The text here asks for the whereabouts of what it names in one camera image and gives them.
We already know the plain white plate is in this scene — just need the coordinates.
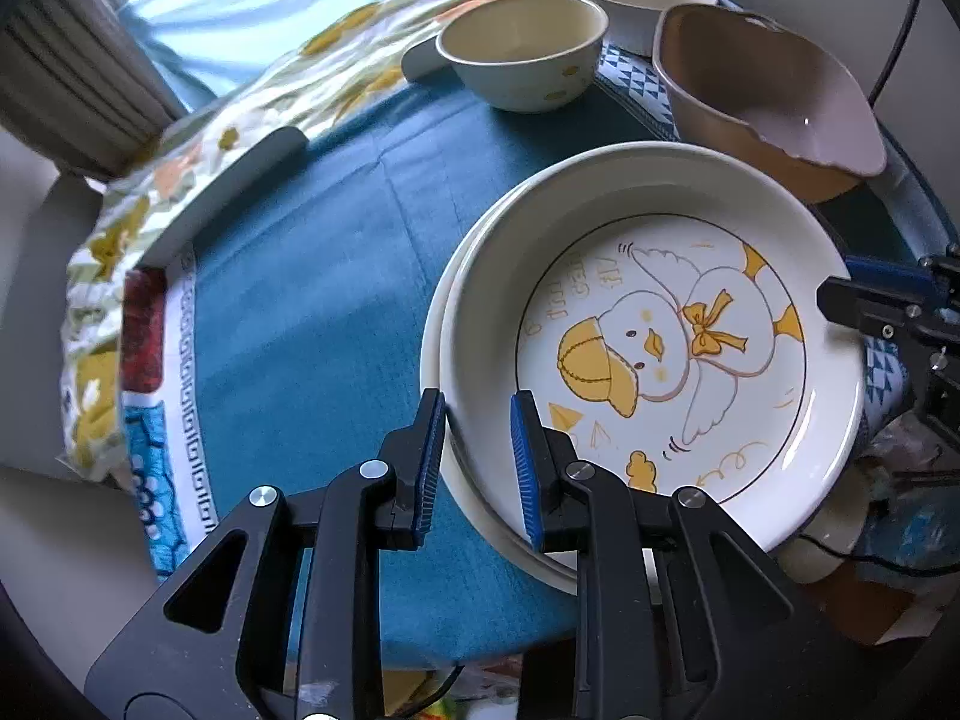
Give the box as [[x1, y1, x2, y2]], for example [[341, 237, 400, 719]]
[[420, 179, 578, 596]]

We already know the floral quilt blanket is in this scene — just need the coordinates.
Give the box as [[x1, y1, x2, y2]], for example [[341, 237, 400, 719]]
[[56, 0, 712, 481]]

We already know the cream bowl with print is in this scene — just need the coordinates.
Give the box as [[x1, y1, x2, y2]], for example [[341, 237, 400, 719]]
[[436, 0, 608, 114]]

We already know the duck print white plate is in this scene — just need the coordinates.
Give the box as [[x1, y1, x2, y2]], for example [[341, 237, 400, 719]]
[[439, 142, 866, 550]]

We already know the teal blue table cloth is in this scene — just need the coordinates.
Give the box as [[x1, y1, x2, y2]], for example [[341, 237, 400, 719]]
[[118, 35, 932, 673]]

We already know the grey drape curtain left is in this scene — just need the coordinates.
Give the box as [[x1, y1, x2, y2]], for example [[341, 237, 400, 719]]
[[2, 0, 185, 181]]

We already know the black cable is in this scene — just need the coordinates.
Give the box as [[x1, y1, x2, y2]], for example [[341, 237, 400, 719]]
[[867, 0, 928, 107]]

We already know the grey tray rim left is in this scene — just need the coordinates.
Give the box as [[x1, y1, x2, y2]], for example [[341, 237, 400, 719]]
[[139, 127, 309, 268]]

